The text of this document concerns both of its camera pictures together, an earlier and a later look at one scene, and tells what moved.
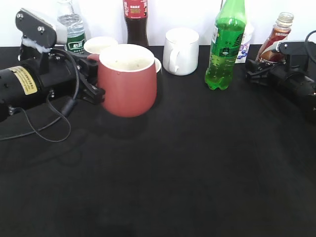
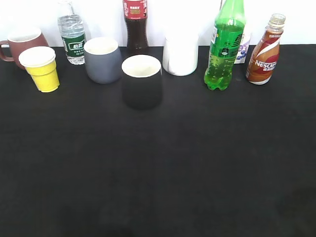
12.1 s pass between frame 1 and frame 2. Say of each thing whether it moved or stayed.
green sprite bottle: stayed
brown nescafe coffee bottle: moved
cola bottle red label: stayed
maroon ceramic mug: moved
